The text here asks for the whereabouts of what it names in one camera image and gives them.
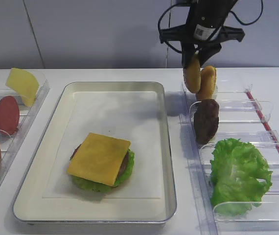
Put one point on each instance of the white metal tray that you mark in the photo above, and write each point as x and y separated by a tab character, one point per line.
32	207

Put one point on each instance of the clear acrylic left rack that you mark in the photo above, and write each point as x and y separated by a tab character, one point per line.
10	144

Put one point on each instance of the red tomato slice in rack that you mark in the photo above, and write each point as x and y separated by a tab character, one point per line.
9	115

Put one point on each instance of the clear acrylic right rack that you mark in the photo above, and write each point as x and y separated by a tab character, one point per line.
241	117

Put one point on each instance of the yellow cheese slice on burger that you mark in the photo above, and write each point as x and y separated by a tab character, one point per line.
99	158

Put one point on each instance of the green lettuce on burger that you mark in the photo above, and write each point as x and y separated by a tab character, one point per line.
102	188

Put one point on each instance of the sesame top bun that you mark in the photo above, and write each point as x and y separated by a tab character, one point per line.
192	76

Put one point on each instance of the green lettuce leaf in rack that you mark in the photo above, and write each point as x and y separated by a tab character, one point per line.
240	176

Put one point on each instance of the meat patty on burger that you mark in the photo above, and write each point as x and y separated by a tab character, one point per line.
123	164

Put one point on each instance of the white paper tray liner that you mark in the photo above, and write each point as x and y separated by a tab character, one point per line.
132	116

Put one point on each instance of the yellow cheese slice in rack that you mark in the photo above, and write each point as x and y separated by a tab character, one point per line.
24	84

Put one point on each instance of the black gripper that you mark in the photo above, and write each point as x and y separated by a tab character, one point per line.
204	28

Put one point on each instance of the brown meat patty in rack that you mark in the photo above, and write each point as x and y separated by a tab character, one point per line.
206	120

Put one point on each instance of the spare bun in rack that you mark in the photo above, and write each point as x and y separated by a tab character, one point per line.
208	82

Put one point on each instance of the clear acrylic rack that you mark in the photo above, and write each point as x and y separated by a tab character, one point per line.
241	117
10	144

